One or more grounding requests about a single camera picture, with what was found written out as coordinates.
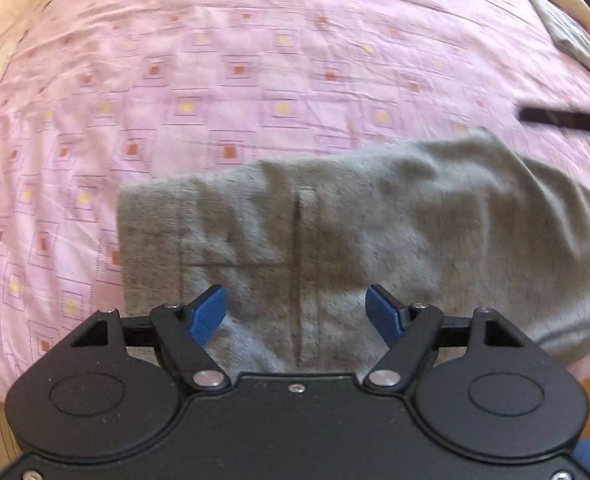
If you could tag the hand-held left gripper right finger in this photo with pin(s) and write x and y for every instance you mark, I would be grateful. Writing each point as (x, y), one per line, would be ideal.
(382, 312)

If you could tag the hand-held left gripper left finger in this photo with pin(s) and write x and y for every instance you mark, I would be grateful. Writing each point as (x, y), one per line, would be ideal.
(207, 315)

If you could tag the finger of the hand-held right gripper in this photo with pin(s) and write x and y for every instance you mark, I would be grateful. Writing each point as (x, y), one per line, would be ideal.
(570, 120)

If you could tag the speckled grey pants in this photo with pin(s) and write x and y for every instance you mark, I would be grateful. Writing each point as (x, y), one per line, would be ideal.
(375, 220)

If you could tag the folded plain grey garment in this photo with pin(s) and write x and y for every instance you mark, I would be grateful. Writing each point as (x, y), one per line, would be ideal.
(575, 35)

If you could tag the pink patterned bed sheet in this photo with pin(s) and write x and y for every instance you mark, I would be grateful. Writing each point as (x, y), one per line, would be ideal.
(225, 60)

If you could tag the beige duvet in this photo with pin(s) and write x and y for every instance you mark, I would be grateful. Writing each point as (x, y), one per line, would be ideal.
(0, 35)

